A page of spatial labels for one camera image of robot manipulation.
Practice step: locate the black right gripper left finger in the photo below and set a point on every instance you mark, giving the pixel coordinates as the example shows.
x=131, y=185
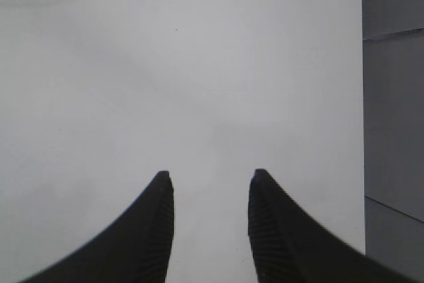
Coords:
x=136, y=247

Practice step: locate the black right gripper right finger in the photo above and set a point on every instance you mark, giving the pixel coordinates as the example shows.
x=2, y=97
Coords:
x=288, y=245

